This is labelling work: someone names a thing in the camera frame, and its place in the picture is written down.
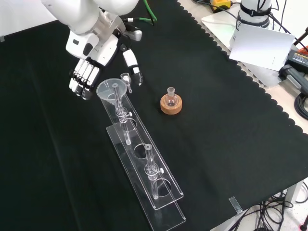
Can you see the pale board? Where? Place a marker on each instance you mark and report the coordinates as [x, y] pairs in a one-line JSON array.
[[265, 77]]

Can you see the black bench cloth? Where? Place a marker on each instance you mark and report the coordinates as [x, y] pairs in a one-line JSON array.
[[216, 144]]

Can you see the small glass weighing funnel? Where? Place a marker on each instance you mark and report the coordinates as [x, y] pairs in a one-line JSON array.
[[125, 77]]

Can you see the clear acrylic funnel stand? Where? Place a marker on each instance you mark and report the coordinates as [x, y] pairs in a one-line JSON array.
[[149, 168]]

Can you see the yellow stop button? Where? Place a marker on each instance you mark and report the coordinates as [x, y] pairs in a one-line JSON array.
[[221, 3]]

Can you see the translucent plastic funnel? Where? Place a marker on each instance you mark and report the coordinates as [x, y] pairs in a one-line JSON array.
[[103, 91]]

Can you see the clear tape strip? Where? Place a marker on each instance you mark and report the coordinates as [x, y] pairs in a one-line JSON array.
[[236, 204], [2, 38]]

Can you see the grey table leg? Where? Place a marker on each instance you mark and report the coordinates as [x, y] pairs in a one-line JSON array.
[[294, 193]]

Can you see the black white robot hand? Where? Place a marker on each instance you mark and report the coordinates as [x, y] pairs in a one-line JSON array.
[[101, 48]]

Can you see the white paper card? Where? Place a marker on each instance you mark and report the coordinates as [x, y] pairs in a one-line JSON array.
[[260, 45]]

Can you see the black power adapter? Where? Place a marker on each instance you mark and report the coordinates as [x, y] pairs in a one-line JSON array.
[[298, 59]]

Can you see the glass round-bottom flask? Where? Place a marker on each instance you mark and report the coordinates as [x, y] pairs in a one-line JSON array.
[[171, 98]]

